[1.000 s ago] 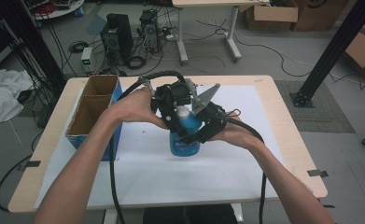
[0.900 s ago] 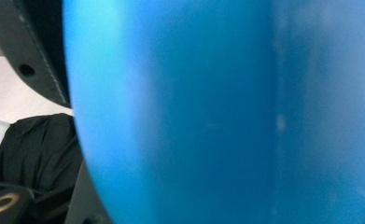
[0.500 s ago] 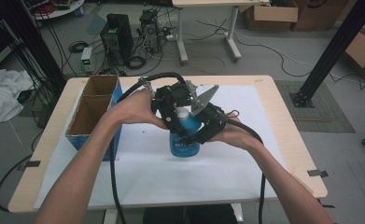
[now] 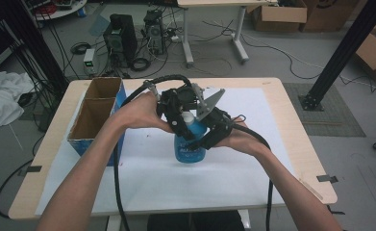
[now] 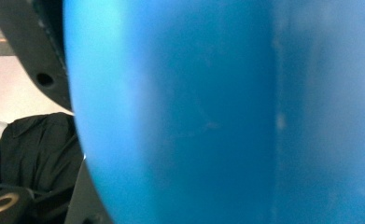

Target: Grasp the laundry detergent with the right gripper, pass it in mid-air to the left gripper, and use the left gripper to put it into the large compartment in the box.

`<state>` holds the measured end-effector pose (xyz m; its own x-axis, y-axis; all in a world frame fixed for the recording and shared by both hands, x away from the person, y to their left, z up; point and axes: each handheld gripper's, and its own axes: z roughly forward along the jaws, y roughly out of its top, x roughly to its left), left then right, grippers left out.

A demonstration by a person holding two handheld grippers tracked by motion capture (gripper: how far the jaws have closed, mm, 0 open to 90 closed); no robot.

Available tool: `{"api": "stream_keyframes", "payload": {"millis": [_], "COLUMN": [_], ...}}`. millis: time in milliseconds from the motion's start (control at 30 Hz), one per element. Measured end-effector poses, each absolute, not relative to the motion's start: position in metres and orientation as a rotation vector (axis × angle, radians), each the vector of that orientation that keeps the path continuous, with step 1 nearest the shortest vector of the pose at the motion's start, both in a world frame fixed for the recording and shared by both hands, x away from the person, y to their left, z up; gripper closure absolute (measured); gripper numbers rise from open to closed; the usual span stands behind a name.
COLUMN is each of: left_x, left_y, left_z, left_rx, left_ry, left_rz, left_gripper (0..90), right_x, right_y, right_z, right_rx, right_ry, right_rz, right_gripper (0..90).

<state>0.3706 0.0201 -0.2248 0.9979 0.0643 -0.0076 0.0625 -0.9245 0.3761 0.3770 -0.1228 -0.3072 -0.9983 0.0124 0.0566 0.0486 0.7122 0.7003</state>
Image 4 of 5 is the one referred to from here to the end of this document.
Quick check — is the person's black clothing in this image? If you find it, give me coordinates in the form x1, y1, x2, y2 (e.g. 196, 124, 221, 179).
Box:
146, 210, 246, 231

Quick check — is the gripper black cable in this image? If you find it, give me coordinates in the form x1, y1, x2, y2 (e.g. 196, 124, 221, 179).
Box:
113, 74, 193, 231
232, 123, 275, 231

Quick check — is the person's left hand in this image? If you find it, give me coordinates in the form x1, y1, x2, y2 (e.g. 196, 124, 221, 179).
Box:
112, 90, 175, 134

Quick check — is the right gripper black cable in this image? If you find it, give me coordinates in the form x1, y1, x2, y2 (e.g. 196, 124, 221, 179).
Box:
232, 123, 275, 231

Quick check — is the black metal post with cables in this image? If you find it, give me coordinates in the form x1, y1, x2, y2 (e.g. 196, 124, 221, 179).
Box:
0, 0, 70, 95

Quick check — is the person's right hand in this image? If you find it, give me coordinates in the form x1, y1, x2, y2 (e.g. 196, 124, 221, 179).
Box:
213, 120, 271, 159

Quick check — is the blue cardboard box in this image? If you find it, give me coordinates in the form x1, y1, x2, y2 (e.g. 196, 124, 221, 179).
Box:
67, 76, 127, 167

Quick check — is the tall cardboard box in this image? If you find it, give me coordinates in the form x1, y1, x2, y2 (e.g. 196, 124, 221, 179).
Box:
300, 0, 363, 33

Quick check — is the blue bottle with white cap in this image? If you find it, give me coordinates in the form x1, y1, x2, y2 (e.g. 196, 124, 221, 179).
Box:
173, 111, 208, 164

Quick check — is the white-legged wooden desk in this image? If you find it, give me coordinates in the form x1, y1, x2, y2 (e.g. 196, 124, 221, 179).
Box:
176, 0, 279, 65

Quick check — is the open-frame computer case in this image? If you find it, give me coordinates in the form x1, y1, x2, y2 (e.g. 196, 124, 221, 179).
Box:
142, 9, 168, 56

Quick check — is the small white power supply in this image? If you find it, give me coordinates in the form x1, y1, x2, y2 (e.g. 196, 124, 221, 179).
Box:
83, 47, 97, 77

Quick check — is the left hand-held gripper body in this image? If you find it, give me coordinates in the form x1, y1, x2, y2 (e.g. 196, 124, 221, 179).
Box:
156, 85, 199, 124

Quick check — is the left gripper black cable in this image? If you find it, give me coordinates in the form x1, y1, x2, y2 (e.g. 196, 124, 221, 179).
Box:
113, 74, 193, 231

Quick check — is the black tape piece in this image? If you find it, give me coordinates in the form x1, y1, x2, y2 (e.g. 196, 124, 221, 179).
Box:
315, 173, 339, 185
17, 165, 43, 177

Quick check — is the coiled black cable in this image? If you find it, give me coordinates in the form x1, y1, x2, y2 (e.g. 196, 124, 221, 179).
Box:
129, 57, 152, 72
70, 41, 92, 55

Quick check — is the open cardboard box with items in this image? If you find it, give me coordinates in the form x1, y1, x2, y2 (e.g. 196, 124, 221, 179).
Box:
354, 21, 376, 83

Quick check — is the white table mat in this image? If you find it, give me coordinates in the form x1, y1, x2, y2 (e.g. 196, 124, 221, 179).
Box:
35, 87, 297, 217

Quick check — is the grey floor mat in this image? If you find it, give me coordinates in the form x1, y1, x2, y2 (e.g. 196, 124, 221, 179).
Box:
283, 82, 367, 139

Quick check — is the wide cardboard box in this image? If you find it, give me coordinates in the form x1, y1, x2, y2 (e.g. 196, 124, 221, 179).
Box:
252, 3, 309, 33

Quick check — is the white table leg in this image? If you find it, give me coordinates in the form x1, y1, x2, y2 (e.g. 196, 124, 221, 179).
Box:
106, 215, 123, 231
238, 210, 252, 230

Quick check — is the round white table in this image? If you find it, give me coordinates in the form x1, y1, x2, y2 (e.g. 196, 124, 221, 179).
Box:
21, 0, 88, 22

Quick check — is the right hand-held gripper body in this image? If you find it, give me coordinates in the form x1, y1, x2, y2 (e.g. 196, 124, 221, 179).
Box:
190, 83, 237, 143

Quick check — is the black metal post with base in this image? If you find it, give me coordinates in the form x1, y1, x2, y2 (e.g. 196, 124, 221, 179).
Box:
298, 0, 376, 113

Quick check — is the black computer tower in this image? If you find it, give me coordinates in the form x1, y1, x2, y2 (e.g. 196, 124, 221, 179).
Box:
103, 13, 139, 66

